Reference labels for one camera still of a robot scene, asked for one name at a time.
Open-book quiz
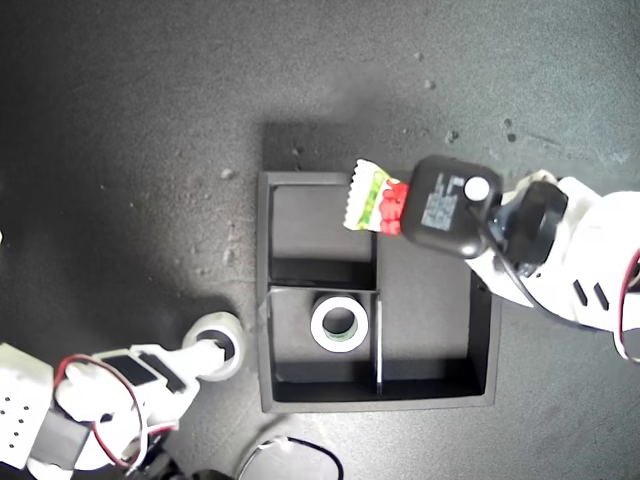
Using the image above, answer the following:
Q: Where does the white tape roll green core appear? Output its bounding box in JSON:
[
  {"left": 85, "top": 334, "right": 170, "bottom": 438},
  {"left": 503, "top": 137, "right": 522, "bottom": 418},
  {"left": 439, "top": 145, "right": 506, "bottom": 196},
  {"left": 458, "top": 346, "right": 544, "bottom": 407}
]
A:
[{"left": 309, "top": 295, "right": 370, "bottom": 353}]

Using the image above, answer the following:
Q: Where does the printed wrapper snack bar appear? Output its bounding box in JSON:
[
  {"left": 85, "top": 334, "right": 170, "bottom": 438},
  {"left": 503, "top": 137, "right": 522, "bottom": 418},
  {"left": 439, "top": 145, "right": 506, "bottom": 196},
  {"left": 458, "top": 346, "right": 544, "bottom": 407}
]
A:
[{"left": 342, "top": 158, "right": 412, "bottom": 236}]

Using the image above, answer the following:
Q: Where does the black camera cable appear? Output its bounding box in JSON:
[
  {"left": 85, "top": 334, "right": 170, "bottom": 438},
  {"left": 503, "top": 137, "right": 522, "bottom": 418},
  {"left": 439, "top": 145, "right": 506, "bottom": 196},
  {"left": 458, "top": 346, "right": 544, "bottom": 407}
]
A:
[
  {"left": 238, "top": 433, "right": 346, "bottom": 480},
  {"left": 472, "top": 214, "right": 621, "bottom": 334}
]

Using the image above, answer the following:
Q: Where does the black compartment tray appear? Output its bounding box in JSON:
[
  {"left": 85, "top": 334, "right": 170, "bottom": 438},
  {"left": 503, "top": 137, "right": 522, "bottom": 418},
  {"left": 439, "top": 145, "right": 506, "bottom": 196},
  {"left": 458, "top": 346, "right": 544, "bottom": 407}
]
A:
[{"left": 255, "top": 169, "right": 504, "bottom": 414}]

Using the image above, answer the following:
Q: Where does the red arm wire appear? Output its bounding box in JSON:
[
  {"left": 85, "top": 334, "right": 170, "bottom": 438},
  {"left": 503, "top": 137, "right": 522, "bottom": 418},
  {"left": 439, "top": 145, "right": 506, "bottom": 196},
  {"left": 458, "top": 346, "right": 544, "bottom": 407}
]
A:
[
  {"left": 53, "top": 353, "right": 151, "bottom": 469},
  {"left": 618, "top": 248, "right": 640, "bottom": 346}
]

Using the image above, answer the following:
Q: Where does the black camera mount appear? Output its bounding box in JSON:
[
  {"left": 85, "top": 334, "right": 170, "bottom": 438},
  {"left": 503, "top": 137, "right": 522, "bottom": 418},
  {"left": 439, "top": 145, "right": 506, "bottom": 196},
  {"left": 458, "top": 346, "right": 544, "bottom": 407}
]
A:
[
  {"left": 492, "top": 182, "right": 570, "bottom": 276},
  {"left": 127, "top": 434, "right": 179, "bottom": 480}
]

